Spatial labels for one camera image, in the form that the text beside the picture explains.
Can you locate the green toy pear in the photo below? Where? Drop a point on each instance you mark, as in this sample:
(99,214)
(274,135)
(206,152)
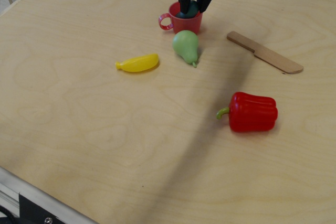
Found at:
(185,44)

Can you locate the red toy bell pepper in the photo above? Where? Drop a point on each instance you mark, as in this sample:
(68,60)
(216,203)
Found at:
(249,112)

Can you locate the yellow toy banana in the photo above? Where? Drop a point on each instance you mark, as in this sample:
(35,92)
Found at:
(138,64)

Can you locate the red plastic cup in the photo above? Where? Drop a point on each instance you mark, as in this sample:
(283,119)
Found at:
(170,21)

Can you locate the wooden toy knife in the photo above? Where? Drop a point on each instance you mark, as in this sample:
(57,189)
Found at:
(276,60)

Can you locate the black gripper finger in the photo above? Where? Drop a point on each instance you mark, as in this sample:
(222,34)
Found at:
(184,5)
(204,1)

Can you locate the dark green toy cucumber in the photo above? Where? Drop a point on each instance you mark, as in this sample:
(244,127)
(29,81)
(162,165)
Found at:
(192,11)

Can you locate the aluminium table frame rail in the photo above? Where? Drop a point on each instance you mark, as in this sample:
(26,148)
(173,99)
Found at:
(12,186)

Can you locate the black corner bracket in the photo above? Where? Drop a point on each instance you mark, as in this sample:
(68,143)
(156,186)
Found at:
(29,212)

